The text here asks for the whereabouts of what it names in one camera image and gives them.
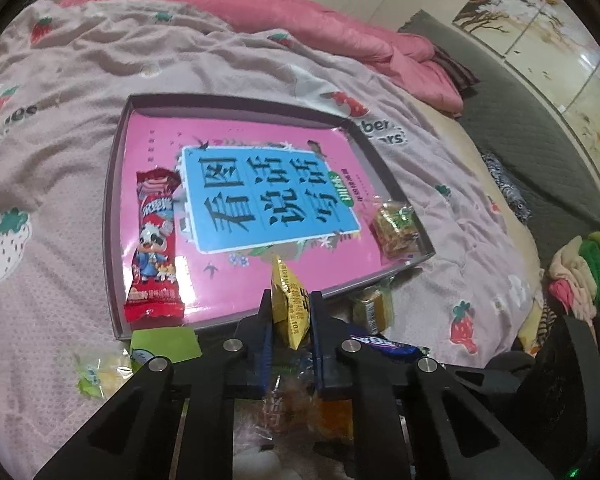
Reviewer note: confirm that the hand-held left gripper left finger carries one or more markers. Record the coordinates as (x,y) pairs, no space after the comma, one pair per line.
(266,360)

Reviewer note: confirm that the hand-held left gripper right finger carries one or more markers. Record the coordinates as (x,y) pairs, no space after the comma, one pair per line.
(316,360)

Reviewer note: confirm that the yellow snack packet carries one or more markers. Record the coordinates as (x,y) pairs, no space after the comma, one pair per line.
(287,310)

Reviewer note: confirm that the pink book box tray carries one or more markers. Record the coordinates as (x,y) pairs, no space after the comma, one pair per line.
(230,104)

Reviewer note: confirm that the orange snack packet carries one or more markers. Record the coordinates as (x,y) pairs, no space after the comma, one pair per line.
(292,412)

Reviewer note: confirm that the blue cookie packet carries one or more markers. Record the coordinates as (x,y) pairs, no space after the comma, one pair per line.
(380,346)

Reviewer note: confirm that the clear yellow cake packet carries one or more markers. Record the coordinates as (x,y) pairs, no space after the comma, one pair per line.
(372,310)

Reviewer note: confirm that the green snack packet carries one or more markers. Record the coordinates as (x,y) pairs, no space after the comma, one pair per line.
(165,344)

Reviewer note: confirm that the pile of colourful clothes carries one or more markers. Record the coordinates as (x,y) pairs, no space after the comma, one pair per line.
(580,265)

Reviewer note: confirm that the clear green biscuit packet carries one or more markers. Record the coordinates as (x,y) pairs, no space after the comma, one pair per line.
(395,227)

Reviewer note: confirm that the red cartoon snack packet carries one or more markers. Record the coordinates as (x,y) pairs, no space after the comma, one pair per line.
(155,245)

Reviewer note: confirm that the pink picture book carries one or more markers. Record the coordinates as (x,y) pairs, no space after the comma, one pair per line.
(240,200)

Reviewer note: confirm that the clear wrapped yellow candy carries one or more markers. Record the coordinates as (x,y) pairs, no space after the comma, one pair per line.
(100,372)

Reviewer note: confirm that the dark patterned cloth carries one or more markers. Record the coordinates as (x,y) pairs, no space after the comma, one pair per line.
(507,190)

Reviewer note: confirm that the grey quilted headboard cushion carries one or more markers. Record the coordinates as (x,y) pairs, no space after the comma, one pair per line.
(520,125)

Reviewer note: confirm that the strawberry print pink blanket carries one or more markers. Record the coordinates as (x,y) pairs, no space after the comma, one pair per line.
(55,160)

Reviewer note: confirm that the pink quilt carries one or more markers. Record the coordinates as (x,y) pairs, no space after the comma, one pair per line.
(305,15)

